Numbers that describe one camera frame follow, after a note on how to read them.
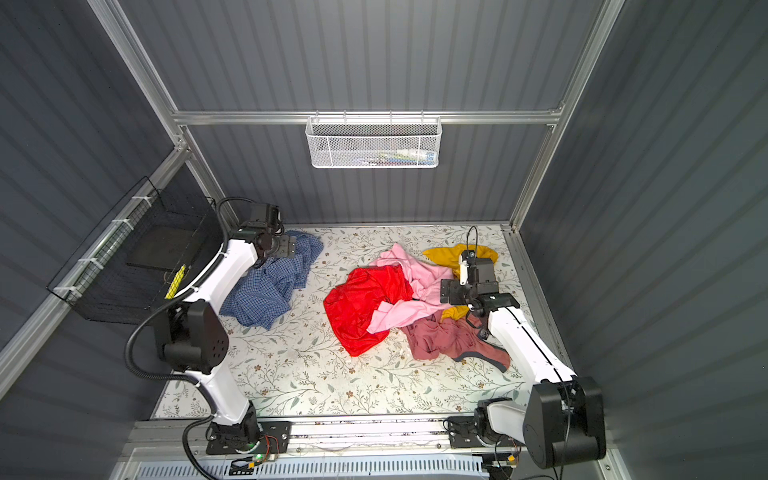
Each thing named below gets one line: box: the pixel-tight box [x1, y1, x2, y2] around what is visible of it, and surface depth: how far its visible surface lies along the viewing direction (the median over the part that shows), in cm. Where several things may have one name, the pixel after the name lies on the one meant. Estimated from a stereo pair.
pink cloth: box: [367, 243, 453, 334], surface depth 95 cm
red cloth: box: [324, 264, 413, 357], surface depth 96 cm
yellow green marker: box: [165, 264, 187, 300], surface depth 72 cm
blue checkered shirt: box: [219, 230, 324, 330], surface depth 96 cm
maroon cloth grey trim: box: [401, 311, 511, 373], surface depth 86 cm
